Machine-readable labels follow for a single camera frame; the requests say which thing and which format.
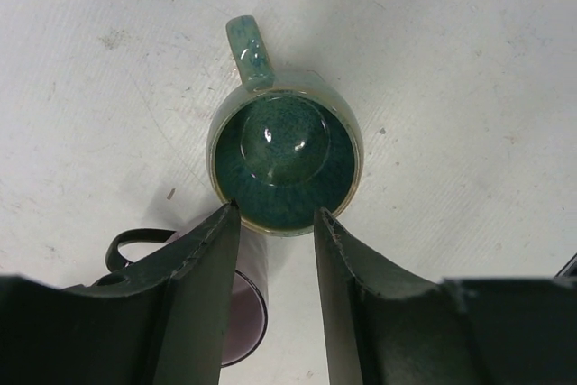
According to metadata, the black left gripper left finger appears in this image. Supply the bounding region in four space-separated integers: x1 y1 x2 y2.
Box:
1 202 241 384

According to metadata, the teal green mug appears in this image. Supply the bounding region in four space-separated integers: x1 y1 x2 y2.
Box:
206 15 364 237

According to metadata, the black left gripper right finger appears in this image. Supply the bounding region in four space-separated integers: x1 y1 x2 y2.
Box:
314 209 576 384

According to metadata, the lilac mug black handle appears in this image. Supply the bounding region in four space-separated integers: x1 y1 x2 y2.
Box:
105 214 269 367

